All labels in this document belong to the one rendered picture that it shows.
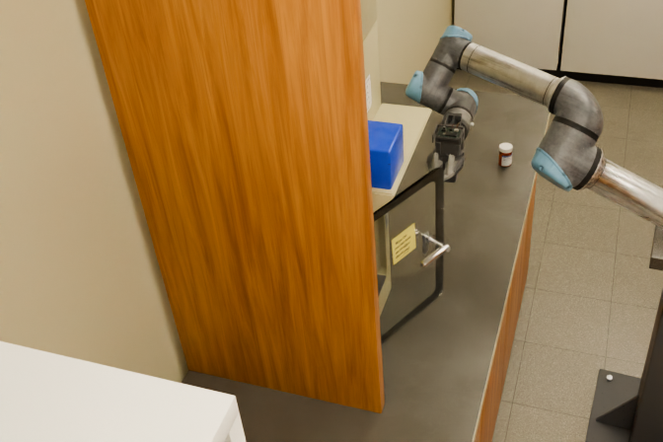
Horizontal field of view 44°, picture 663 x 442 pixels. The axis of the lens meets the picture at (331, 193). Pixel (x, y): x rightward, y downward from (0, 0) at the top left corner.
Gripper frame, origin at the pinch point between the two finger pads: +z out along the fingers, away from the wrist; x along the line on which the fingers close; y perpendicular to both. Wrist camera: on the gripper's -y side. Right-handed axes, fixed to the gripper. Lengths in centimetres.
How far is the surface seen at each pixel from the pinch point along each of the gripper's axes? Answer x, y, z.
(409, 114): -5.0, 23.1, 8.1
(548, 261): 25, -127, -119
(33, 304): -57, 19, 76
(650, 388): 62, -91, -28
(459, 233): 2.0, -33.8, -21.2
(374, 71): -12.6, 33.0, 8.1
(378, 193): -4.6, 22.8, 36.2
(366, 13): -13, 48, 11
